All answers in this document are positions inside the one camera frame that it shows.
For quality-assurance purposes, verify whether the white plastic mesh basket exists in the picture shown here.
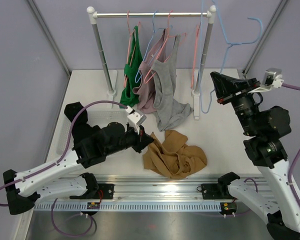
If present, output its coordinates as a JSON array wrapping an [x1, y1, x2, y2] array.
[[56, 109, 128, 155]]

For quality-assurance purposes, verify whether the green tank top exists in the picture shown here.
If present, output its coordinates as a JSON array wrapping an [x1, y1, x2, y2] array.
[[120, 25, 143, 107]]

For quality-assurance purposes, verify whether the purple floor cable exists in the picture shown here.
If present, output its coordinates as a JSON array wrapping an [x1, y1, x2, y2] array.
[[51, 198, 99, 236]]

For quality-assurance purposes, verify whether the grey tank top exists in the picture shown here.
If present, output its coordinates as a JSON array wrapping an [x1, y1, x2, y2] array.
[[151, 35, 193, 132]]

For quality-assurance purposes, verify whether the pink wire hanger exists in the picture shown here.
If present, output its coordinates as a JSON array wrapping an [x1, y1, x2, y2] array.
[[190, 20, 202, 90]]

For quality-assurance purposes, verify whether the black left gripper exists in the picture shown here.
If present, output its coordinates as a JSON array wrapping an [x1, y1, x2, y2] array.
[[105, 124, 154, 156]]

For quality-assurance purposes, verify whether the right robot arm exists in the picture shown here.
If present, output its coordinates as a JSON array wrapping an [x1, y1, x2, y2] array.
[[210, 68, 300, 240]]

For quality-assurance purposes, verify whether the white metal clothes rack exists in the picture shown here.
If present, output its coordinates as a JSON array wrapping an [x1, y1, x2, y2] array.
[[86, 4, 219, 121]]

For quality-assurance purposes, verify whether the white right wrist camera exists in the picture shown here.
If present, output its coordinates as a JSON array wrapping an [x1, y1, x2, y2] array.
[[248, 67, 284, 94]]

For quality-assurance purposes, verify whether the tan brown tank top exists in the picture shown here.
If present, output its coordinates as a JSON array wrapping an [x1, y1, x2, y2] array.
[[142, 130, 208, 180]]

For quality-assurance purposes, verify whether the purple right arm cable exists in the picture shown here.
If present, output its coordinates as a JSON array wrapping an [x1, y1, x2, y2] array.
[[281, 83, 300, 226]]

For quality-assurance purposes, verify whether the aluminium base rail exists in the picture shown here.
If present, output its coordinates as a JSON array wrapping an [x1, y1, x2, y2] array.
[[32, 174, 291, 212]]

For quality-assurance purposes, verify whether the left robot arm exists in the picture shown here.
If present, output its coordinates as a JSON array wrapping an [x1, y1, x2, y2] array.
[[3, 122, 154, 216]]

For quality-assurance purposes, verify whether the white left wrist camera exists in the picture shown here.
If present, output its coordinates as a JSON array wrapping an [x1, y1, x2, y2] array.
[[125, 106, 147, 136]]

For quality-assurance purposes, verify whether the black tank top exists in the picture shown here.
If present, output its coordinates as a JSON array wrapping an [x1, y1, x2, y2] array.
[[64, 102, 101, 151]]

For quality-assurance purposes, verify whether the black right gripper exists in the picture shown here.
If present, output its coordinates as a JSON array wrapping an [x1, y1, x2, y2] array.
[[211, 72, 261, 137]]

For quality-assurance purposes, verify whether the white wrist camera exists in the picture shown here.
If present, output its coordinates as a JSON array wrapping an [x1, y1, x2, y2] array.
[[248, 67, 284, 94], [125, 106, 147, 136]]

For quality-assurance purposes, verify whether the mauve pink tank top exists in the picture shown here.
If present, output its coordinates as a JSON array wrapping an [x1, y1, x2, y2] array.
[[133, 29, 167, 114]]

